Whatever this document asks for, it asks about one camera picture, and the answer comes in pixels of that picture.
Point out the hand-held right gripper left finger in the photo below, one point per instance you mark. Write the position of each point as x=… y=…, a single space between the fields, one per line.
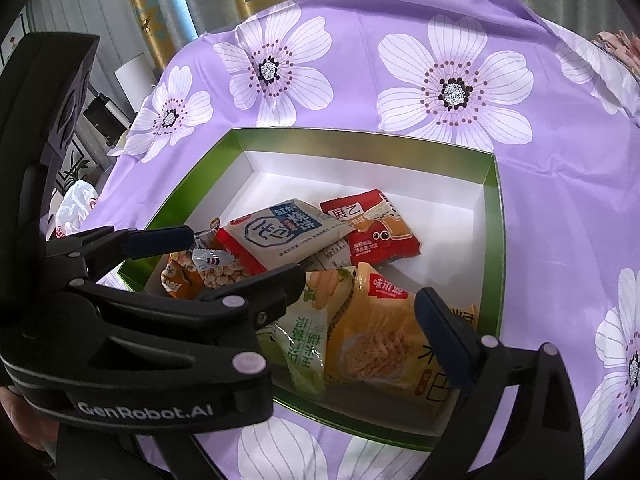
x=85 y=460

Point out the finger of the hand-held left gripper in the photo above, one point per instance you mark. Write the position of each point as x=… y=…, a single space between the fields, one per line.
x=155 y=240
x=260 y=287

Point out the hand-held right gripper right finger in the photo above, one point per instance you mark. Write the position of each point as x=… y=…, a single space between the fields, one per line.
x=436 y=332

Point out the brown peanut snack packet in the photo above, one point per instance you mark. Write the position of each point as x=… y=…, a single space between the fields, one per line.
x=175 y=275

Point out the small blue white candy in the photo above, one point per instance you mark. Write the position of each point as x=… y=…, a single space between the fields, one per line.
x=212 y=259

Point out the white and blue snack packet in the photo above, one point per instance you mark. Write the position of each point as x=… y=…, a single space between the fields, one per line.
x=280 y=235

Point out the orange cracker snack packet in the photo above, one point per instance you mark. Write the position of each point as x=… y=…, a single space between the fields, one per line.
x=380 y=340

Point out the beige snack packet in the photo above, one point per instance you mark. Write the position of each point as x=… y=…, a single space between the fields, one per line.
x=300 y=355

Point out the pale printed snack packet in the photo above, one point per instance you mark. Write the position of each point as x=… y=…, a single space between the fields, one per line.
x=332 y=255

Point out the red snack packet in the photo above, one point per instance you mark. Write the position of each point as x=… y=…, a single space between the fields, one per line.
x=385 y=240

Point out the green cardboard box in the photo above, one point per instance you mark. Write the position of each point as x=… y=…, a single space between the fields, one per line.
x=350 y=170

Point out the person's left hand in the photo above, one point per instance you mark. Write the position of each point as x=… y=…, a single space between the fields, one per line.
x=22 y=420

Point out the white plastic bag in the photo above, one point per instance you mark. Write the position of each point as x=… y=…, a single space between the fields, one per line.
x=75 y=205

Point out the potted plant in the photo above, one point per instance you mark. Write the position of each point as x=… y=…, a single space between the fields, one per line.
x=75 y=170

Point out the black box-shaped device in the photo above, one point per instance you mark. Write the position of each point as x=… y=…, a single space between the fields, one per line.
x=100 y=110

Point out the white cylinder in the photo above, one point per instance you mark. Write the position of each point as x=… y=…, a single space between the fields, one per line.
x=132 y=77

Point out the framed picture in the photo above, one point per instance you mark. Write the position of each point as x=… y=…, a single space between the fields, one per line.
x=12 y=40

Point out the grey curtain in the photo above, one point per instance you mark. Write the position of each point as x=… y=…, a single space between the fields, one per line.
x=70 y=0

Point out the purple floral blanket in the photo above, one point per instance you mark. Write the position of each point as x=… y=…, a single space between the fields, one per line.
x=350 y=20

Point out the pink floral cloth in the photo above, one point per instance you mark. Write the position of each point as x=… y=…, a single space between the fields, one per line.
x=622 y=45

